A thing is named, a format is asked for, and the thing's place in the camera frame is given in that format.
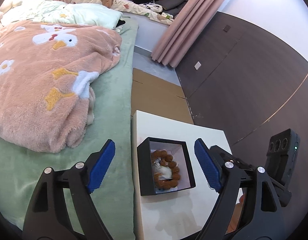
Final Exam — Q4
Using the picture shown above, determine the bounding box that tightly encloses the grey cushion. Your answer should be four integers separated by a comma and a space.
155, 0, 189, 18

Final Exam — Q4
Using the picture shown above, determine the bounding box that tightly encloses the black and white patterned cloth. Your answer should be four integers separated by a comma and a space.
141, 2, 163, 12

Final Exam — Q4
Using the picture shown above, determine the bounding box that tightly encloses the white star print quilt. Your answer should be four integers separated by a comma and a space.
0, 0, 69, 27

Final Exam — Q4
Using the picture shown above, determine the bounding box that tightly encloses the pale green pillow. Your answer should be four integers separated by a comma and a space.
41, 4, 123, 29

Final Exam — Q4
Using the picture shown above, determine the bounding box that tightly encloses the brown beaded bracelet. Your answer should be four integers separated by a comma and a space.
151, 150, 181, 188

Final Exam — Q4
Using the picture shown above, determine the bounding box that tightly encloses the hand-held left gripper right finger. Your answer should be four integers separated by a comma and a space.
194, 138, 287, 240

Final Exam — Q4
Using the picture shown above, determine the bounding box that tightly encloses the cream plush toy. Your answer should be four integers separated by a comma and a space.
0, 0, 22, 18

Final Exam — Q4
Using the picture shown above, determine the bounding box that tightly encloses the green bed sheet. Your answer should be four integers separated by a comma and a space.
0, 17, 139, 240

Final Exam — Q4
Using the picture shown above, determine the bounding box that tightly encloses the black jewelry box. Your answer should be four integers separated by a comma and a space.
137, 137, 196, 197

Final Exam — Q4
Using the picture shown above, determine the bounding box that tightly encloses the pink floral fleece blanket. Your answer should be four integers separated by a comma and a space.
0, 20, 123, 153

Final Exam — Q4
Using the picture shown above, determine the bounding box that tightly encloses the flat cardboard sheet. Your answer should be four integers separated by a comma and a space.
131, 67, 194, 125

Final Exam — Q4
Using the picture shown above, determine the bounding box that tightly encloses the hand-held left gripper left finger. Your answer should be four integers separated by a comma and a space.
22, 139, 116, 240

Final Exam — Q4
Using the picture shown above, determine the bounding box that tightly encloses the white cloth pouch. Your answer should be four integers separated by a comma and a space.
154, 164, 173, 180

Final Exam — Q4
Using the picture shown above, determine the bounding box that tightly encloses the pink curtain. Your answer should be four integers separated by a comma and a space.
151, 0, 241, 68

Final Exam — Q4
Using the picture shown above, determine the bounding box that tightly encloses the white low table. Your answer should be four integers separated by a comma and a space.
131, 110, 241, 240

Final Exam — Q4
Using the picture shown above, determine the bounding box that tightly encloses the bear print window seat mat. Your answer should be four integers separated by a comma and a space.
69, 0, 174, 25

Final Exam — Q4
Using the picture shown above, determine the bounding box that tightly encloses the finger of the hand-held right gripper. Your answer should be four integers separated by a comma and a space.
209, 145, 256, 170

